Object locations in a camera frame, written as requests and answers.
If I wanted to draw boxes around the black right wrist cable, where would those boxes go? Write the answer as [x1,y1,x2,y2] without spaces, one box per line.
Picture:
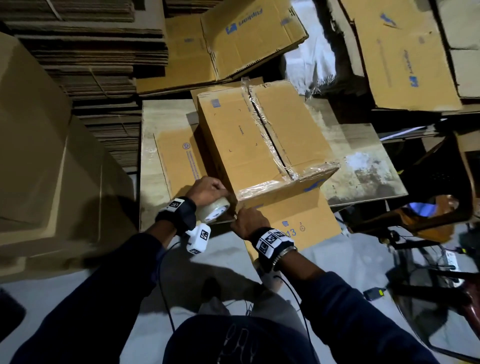
[271,273,316,354]

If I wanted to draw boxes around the person's trouser leg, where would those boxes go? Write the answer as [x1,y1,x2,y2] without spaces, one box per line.
[161,277,320,364]

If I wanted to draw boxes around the yellow cardboard box blue marks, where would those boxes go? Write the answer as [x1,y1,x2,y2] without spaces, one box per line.
[153,78,345,260]

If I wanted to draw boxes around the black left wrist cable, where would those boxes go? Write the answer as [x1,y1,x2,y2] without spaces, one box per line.
[155,243,189,335]

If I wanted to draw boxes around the plywood work board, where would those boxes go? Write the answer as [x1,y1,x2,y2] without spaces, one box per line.
[138,95,410,234]

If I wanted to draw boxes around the person's right forearm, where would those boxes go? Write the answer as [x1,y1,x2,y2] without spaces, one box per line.
[277,251,444,364]

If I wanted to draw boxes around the black right wrist band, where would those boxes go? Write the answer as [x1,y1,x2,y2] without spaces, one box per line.
[249,226,299,274]

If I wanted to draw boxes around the stacks of flat cardboard bundles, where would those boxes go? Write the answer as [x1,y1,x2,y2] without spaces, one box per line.
[0,0,226,174]

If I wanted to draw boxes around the person's right hand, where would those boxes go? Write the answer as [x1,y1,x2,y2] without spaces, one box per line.
[229,206,273,243]

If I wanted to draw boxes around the yellow carton with blue print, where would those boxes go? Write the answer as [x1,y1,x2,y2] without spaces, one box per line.
[201,0,310,81]

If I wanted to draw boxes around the white plastic sack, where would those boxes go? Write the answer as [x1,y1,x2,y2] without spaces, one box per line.
[283,0,339,95]

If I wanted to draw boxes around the person's left forearm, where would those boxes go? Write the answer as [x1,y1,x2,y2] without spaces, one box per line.
[11,221,179,364]

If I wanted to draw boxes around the black power adapter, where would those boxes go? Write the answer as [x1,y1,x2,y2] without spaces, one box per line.
[363,286,387,302]

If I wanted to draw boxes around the brown carton blue print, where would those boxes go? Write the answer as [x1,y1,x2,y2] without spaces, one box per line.
[352,7,465,114]

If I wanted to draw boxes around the white power strip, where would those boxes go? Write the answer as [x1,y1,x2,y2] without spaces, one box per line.
[444,251,462,288]

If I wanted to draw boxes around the clear tape roll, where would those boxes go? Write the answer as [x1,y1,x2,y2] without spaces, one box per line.
[196,196,234,226]

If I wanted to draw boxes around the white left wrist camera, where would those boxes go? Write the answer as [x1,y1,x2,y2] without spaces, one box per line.
[185,222,213,257]

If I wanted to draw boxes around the pile of brown cartons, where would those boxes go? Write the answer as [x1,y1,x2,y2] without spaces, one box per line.
[326,0,480,114]

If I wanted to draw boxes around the black left wrist band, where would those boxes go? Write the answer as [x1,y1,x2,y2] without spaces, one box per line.
[154,196,198,235]

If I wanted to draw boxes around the person's left hand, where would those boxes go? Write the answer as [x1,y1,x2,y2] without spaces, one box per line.
[185,176,231,210]

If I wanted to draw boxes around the black wrist band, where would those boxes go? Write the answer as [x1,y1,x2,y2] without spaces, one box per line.
[249,226,299,274]
[154,196,198,235]

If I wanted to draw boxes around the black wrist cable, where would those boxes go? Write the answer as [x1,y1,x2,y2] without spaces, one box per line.
[271,273,316,354]
[155,243,189,335]

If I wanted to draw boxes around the blue glowing device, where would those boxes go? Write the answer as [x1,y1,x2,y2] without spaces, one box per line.
[408,201,440,219]

